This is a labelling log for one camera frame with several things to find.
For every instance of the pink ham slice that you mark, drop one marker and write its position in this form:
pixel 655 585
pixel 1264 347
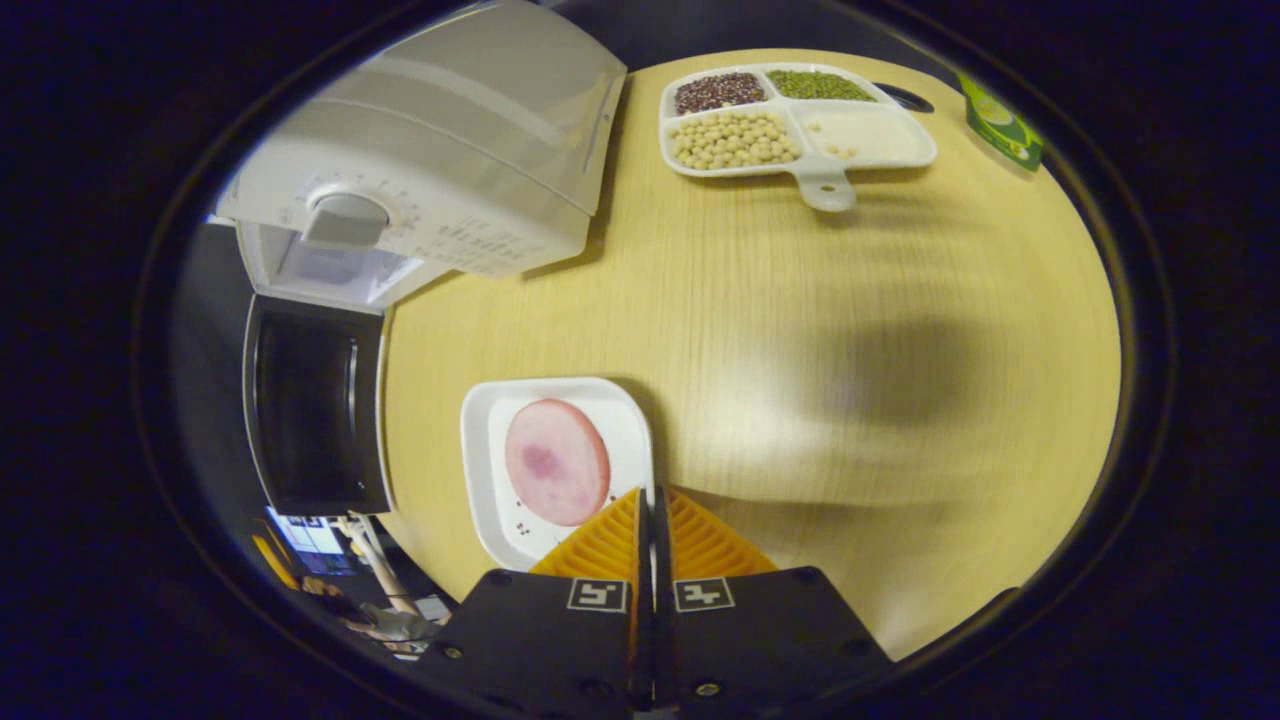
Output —
pixel 555 460

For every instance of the heap of red beans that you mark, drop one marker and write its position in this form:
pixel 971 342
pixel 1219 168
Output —
pixel 720 92

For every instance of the heap of green beans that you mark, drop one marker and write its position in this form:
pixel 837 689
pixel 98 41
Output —
pixel 815 85

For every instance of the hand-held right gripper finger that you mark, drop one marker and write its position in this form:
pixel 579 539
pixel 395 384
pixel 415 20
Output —
pixel 645 560
pixel 662 560

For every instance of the green label drink bottle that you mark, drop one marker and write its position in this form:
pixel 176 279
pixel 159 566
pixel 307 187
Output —
pixel 1000 125

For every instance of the white divided tray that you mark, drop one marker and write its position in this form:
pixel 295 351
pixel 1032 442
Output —
pixel 825 185

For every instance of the white square plate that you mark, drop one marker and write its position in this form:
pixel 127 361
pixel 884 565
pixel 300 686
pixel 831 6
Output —
pixel 480 470

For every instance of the black table grommet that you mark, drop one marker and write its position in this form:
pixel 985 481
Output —
pixel 908 98

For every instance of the white microwave oven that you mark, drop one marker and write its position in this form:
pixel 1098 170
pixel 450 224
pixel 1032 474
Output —
pixel 470 130

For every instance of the heap of soybeans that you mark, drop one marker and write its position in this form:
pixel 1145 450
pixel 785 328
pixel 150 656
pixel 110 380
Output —
pixel 735 140

